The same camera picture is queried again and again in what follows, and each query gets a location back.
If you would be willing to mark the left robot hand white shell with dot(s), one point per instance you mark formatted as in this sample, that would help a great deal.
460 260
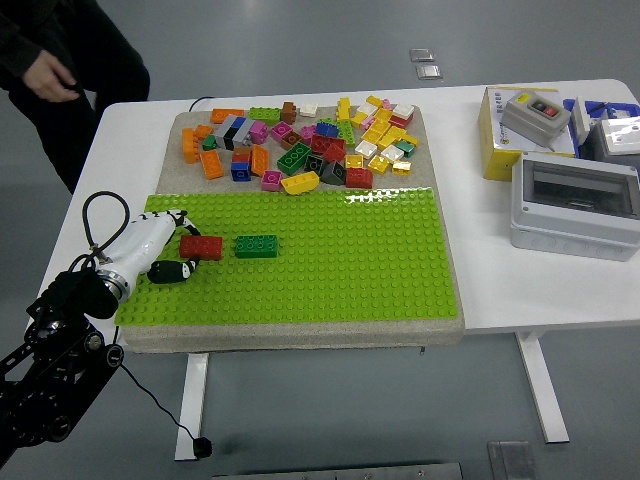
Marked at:
145 240

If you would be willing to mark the person's right hand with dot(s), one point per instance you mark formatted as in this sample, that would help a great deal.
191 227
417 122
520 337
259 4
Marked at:
50 77

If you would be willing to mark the red long toy brick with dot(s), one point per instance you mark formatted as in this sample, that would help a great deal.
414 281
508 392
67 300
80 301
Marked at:
320 142
201 247

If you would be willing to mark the blue and red brick stack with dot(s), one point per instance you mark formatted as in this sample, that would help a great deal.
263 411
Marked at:
241 167

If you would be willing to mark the magenta square toy brick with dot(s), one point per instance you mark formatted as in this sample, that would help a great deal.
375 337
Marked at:
308 132
258 131
271 180
281 131

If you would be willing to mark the green studded baseplate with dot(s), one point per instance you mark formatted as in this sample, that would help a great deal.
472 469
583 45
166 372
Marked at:
350 260

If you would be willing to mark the red square toy brick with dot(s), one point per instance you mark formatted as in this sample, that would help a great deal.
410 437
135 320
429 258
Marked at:
334 152

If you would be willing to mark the person's right forearm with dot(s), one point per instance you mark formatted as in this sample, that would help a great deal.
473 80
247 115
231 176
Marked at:
17 50

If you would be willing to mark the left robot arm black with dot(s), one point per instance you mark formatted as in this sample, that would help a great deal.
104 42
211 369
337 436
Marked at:
65 295

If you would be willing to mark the orange long toy brick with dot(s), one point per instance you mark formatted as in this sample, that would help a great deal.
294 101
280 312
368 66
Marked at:
190 146
227 115
259 160
211 164

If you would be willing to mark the dark green long toy brick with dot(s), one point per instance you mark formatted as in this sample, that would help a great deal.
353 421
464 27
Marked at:
256 246
294 157

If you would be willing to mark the small dark green toy brick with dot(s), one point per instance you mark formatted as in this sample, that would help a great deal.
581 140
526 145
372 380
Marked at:
406 149
210 143

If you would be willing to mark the orange short toy brick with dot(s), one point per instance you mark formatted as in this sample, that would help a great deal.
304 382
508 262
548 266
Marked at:
203 131

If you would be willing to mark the yellow curved toy brick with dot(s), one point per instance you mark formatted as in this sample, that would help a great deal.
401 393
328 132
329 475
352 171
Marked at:
300 182

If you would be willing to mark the lime green long toy brick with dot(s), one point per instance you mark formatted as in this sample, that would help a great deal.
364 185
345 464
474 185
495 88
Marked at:
265 115

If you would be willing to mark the black square toy brick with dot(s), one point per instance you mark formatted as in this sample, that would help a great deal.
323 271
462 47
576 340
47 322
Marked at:
314 164

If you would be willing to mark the brown tall toy brick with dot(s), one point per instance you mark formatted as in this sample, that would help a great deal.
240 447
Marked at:
288 112

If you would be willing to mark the dark grey sloped toy brick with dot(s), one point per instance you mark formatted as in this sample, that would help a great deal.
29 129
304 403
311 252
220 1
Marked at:
334 173

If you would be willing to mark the white toy brick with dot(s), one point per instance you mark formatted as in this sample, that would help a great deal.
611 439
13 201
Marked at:
308 110
366 108
366 148
391 152
403 110

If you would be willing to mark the blue toy brick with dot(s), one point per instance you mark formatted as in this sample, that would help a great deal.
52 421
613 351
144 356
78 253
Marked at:
327 129

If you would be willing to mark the yellow tall toy brick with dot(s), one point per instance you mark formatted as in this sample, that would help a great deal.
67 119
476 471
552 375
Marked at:
343 109

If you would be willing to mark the small pink toy brick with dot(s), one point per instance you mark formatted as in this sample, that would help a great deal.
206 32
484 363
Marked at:
369 122
386 104

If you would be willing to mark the clear yellow toy brick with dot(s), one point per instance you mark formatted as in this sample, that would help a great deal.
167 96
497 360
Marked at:
401 167

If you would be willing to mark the person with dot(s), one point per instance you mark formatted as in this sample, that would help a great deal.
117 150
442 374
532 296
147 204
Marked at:
100 65

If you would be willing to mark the grey blue black brick stack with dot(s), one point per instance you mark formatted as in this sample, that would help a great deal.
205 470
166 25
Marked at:
232 131

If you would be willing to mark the white table leg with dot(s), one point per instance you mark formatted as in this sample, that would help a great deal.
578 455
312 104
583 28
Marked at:
192 405
542 385

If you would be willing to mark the grey-brown foam mat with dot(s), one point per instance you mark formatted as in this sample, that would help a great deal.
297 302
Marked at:
300 335

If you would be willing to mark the small metal floor plate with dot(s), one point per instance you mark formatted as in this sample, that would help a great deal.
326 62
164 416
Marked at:
429 71
421 54

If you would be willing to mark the yellow cardboard box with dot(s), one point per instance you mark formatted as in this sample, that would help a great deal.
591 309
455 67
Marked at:
495 160

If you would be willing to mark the blue plastic bin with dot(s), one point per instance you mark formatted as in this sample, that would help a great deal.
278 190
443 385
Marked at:
597 106

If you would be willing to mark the grey box white lid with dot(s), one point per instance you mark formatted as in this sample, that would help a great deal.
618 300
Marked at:
620 140

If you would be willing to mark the grey push-button switch box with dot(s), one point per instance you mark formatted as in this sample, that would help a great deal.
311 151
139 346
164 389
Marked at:
535 117

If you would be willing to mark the large grey enclosure box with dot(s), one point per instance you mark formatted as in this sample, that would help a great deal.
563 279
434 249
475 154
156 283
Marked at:
575 210

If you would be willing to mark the white switch panel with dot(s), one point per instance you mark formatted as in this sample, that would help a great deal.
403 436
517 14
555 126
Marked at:
580 120

